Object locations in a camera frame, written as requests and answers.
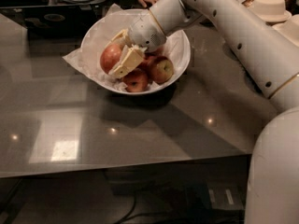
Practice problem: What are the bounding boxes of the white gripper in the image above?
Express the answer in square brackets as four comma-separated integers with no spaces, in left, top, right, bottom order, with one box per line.
[107,10,166,78]

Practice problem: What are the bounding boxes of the large red apple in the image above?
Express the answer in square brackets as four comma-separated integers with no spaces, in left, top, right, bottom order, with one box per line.
[100,44,122,74]

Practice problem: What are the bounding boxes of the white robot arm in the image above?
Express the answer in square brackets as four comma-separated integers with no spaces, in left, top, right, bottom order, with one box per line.
[116,0,299,224]

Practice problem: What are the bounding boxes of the small red apple centre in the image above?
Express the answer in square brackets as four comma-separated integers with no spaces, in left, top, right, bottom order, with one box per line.
[138,54,155,70]

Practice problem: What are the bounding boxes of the red apple top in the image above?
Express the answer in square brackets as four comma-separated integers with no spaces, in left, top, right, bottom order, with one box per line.
[150,47,164,56]

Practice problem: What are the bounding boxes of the red apple front centre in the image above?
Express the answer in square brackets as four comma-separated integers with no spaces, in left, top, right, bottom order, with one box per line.
[122,68,149,92]

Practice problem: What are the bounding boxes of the red green apple right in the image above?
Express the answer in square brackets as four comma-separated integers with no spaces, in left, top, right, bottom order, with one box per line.
[147,56,174,84]

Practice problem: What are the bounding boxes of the white paper liner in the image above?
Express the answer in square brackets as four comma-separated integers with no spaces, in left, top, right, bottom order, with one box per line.
[63,3,190,92]

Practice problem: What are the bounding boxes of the black laptop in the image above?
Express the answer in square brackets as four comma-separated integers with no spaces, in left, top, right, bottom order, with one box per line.
[0,4,102,38]

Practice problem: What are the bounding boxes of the dark power box under table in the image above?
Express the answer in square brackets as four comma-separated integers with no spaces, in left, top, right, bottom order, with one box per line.
[183,182,247,213]

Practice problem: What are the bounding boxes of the black cable under table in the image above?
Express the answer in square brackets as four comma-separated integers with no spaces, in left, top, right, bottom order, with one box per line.
[102,170,247,224]

